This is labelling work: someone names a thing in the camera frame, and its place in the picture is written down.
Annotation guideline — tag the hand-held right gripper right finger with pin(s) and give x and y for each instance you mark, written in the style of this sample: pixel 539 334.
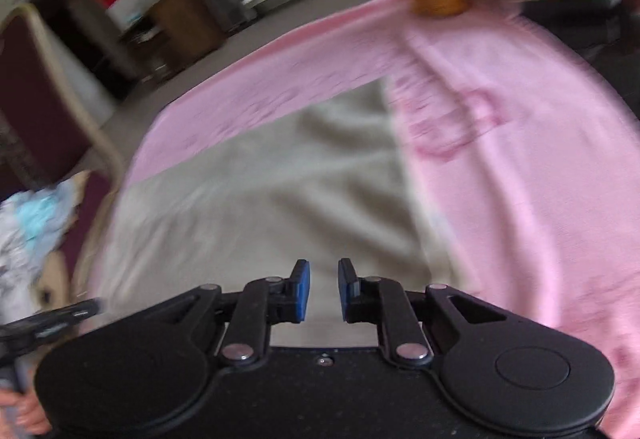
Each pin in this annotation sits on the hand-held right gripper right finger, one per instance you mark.
pixel 346 293

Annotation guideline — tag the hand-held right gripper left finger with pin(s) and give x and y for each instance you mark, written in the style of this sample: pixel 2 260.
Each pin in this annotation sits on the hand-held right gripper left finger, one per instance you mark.
pixel 301 293

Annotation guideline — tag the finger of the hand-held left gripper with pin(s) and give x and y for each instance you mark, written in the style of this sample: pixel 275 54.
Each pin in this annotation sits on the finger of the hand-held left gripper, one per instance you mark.
pixel 60 316

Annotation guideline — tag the beige sweatshirt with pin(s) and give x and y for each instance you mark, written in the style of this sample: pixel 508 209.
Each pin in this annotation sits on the beige sweatshirt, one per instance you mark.
pixel 275 194

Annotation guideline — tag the person's left hand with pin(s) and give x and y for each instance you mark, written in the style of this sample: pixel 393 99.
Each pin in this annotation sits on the person's left hand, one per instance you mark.
pixel 25 411

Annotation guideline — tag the tan cloth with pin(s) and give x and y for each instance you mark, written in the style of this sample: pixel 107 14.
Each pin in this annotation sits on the tan cloth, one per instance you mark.
pixel 52 279

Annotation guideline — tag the white garment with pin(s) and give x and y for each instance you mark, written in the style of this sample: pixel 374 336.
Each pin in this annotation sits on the white garment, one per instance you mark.
pixel 12 269

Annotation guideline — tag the cyan garment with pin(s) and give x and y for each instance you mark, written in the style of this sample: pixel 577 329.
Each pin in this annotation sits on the cyan garment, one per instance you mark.
pixel 35 219

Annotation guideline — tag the maroon banquet chair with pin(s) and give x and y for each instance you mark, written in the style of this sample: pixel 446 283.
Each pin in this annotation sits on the maroon banquet chair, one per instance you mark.
pixel 30 109

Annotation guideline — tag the pink printed towel blanket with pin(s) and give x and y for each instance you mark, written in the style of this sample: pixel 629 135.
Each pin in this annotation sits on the pink printed towel blanket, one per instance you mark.
pixel 525 169

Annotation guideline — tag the wooden cabinet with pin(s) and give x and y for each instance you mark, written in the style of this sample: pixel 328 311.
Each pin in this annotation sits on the wooden cabinet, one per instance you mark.
pixel 190 24

